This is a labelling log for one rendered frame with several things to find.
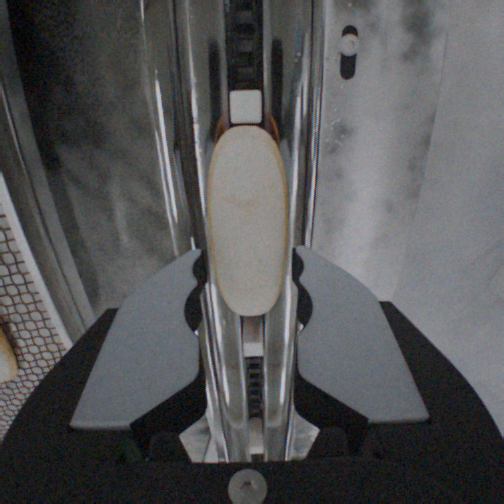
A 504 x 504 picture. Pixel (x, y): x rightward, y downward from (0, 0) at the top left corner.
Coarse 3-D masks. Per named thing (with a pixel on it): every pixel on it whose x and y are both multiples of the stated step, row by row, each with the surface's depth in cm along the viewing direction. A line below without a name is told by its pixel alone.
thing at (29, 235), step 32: (0, 96) 9; (0, 128) 9; (0, 160) 9; (0, 192) 11; (32, 224) 11; (0, 256) 12; (32, 256) 11; (64, 288) 14; (32, 320) 14; (64, 320) 13; (0, 384) 16; (32, 384) 16; (0, 416) 17
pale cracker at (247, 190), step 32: (256, 128) 11; (224, 160) 12; (256, 160) 12; (224, 192) 12; (256, 192) 12; (224, 224) 13; (256, 224) 13; (224, 256) 14; (256, 256) 14; (224, 288) 15; (256, 288) 14
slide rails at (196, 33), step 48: (192, 0) 11; (288, 0) 11; (192, 48) 12; (288, 48) 12; (192, 96) 13; (288, 96) 13; (192, 144) 14; (288, 144) 14; (288, 192) 15; (288, 240) 17; (288, 288) 18; (240, 336) 20; (288, 336) 20; (240, 384) 23; (288, 384) 23; (240, 432) 27
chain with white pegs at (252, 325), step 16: (256, 0) 12; (240, 16) 12; (256, 16) 12; (256, 32) 12; (240, 48) 13; (256, 48) 13; (256, 64) 13; (240, 80) 14; (256, 80) 13; (240, 96) 11; (256, 96) 11; (240, 112) 11; (256, 112) 11; (256, 320) 20; (256, 336) 18; (256, 352) 18; (256, 368) 24; (256, 384) 25; (256, 400) 26; (256, 416) 27; (256, 432) 26; (256, 448) 25
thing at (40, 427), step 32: (96, 320) 8; (96, 352) 7; (64, 384) 6; (32, 416) 5; (64, 416) 5; (0, 448) 5; (32, 448) 5; (64, 448) 5; (96, 448) 5; (128, 448) 5; (0, 480) 4; (32, 480) 4; (64, 480) 4
